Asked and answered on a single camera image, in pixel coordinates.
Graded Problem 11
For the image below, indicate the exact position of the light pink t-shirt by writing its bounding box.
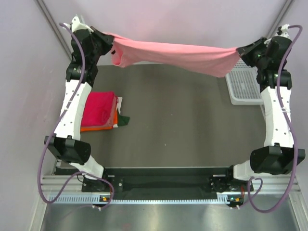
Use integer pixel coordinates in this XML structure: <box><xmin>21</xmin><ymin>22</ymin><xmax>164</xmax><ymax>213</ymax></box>
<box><xmin>108</xmin><ymin>33</ymin><xmax>240</xmax><ymax>77</ymax></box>

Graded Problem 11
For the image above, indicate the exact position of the folded pale pink t-shirt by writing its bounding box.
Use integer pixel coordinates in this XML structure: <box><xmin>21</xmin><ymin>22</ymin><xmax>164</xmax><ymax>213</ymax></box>
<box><xmin>104</xmin><ymin>96</ymin><xmax>117</xmax><ymax>127</ymax></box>

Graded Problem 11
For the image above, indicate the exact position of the grey slotted cable duct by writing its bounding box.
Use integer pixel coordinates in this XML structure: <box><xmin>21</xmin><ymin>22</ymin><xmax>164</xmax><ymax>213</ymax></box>
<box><xmin>55</xmin><ymin>193</ymin><xmax>244</xmax><ymax>206</ymax></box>

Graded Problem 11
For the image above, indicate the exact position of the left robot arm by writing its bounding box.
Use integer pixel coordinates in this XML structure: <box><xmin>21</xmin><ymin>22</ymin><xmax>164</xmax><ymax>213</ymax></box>
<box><xmin>44</xmin><ymin>26</ymin><xmax>114</xmax><ymax>192</ymax></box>

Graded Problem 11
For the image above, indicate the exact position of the white perforated plastic basket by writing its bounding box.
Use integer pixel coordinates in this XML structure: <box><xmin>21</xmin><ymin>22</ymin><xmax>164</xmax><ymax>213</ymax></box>
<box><xmin>225</xmin><ymin>59</ymin><xmax>263</xmax><ymax>105</ymax></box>

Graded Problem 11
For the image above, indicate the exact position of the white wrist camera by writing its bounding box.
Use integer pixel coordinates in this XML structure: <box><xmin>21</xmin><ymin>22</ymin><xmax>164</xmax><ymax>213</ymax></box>
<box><xmin>64</xmin><ymin>15</ymin><xmax>94</xmax><ymax>33</ymax></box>
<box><xmin>264</xmin><ymin>24</ymin><xmax>290</xmax><ymax>46</ymax></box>

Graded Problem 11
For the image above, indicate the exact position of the folded white t-shirt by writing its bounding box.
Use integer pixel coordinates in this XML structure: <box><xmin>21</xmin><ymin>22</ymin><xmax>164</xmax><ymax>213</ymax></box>
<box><xmin>116</xmin><ymin>97</ymin><xmax>123</xmax><ymax>114</ymax></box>

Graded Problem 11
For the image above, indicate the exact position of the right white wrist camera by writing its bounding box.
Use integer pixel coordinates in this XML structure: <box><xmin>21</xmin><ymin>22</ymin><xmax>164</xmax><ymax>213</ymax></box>
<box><xmin>264</xmin><ymin>24</ymin><xmax>290</xmax><ymax>46</ymax></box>

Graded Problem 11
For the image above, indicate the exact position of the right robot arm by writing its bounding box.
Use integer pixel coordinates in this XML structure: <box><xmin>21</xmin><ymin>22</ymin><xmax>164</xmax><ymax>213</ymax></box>
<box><xmin>224</xmin><ymin>36</ymin><xmax>295</xmax><ymax>191</ymax></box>

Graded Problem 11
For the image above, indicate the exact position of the folded orange t-shirt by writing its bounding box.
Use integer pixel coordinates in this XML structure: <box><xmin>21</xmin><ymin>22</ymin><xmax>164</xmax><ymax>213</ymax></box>
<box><xmin>80</xmin><ymin>109</ymin><xmax>118</xmax><ymax>132</ymax></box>

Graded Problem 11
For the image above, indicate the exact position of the folded magenta t-shirt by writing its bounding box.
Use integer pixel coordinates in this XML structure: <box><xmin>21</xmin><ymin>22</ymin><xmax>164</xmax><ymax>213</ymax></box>
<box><xmin>81</xmin><ymin>91</ymin><xmax>116</xmax><ymax>128</ymax></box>

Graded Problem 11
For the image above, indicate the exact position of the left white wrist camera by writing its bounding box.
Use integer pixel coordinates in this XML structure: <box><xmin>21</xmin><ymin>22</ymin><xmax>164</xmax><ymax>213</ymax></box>
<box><xmin>64</xmin><ymin>15</ymin><xmax>94</xmax><ymax>33</ymax></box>

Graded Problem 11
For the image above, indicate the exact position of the folded dark green t-shirt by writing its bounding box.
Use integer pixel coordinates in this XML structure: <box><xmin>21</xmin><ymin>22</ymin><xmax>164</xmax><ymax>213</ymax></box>
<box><xmin>117</xmin><ymin>114</ymin><xmax>130</xmax><ymax>127</ymax></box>

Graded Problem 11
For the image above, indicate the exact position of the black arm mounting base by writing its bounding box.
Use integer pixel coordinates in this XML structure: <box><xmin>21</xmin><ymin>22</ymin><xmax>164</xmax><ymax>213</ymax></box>
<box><xmin>81</xmin><ymin>167</ymin><xmax>247</xmax><ymax>199</ymax></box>

